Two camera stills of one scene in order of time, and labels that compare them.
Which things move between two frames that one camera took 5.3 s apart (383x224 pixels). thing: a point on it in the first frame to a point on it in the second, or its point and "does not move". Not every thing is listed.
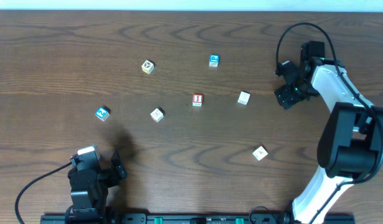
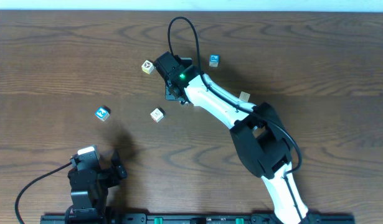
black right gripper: x=288 y=86 to x=173 y=94
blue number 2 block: x=103 y=112 does not move
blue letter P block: x=214 y=60 does not move
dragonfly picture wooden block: x=157 y=114 does not move
